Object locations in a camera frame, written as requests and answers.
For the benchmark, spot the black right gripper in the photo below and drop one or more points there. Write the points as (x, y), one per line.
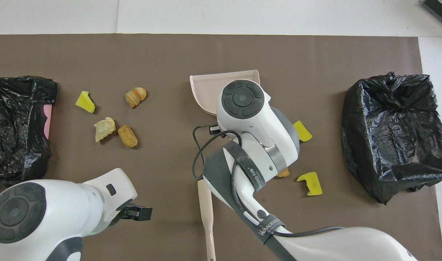
(214, 129)

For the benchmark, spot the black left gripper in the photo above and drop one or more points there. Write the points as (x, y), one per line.
(143, 213)

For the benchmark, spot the beige plastic dustpan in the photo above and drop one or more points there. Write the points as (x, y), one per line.
(206, 92)

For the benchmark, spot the beige hand brush black bristles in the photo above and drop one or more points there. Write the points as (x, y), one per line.
(206, 217)

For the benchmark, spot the brown bread roll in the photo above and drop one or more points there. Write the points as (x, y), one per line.
(127, 136)

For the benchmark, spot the striped toy croissant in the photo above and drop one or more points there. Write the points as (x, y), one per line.
(284, 173)
(135, 96)

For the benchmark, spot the yellow sponge chunk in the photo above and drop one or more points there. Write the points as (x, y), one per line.
(303, 132)

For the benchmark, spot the pale ridged bread piece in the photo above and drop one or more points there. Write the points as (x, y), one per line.
(104, 128)

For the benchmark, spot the notched yellow sponge piece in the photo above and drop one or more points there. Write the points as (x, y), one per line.
(312, 185)

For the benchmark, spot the yellow sponge wedge green edge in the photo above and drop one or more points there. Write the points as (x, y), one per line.
(85, 102)

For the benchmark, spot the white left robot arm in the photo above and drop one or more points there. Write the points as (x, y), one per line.
(61, 210)

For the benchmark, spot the bin lined with black bag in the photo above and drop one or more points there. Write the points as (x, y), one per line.
(388, 137)

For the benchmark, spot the brown paper table mat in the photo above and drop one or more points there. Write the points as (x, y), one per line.
(221, 50)

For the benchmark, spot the right black garbage bag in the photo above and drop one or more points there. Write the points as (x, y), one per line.
(10, 145)

